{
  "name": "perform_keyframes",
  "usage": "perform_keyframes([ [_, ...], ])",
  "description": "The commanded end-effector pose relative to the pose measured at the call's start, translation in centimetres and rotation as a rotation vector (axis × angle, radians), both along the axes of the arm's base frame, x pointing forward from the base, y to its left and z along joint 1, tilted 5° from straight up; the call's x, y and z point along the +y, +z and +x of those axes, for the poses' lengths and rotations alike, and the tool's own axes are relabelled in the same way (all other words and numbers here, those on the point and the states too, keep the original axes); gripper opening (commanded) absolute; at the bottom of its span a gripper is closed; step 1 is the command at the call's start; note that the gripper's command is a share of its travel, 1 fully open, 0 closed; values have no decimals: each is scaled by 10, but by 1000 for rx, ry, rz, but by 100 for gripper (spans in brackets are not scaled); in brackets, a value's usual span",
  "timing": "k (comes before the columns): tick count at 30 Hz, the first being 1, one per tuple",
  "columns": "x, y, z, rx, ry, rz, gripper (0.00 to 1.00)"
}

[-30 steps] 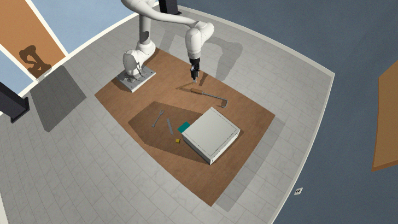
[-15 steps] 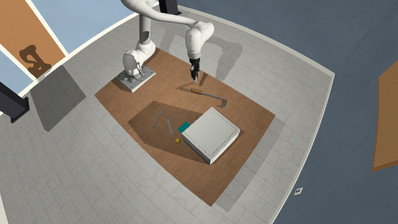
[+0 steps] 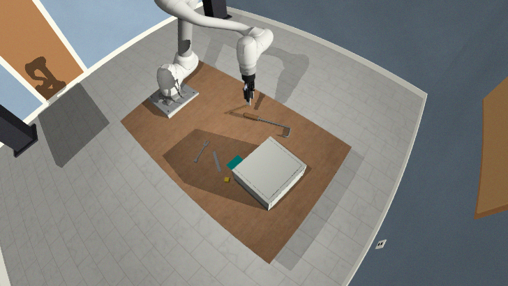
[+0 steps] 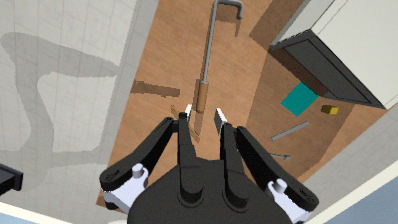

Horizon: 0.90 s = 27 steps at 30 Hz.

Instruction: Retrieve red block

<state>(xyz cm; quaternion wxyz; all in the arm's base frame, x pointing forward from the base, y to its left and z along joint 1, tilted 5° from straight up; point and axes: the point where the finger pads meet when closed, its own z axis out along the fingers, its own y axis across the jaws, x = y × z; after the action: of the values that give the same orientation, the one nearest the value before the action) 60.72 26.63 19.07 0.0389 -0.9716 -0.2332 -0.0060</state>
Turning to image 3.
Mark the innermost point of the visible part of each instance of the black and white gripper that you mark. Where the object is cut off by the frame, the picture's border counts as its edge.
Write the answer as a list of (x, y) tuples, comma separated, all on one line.
[(249, 87)]

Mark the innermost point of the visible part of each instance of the teal square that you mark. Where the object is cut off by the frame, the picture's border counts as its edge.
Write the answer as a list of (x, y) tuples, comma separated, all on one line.
[(234, 162)]

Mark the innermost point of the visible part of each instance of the small white cabinet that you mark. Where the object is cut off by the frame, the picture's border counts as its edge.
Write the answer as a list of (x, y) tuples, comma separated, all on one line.
[(267, 173)]

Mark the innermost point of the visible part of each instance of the steel hook with wooden handle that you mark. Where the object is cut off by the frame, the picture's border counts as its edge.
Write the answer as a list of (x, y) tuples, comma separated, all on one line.
[(257, 118)]

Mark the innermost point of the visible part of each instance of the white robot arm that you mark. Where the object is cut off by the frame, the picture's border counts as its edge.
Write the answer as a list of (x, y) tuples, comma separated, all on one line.
[(185, 62)]

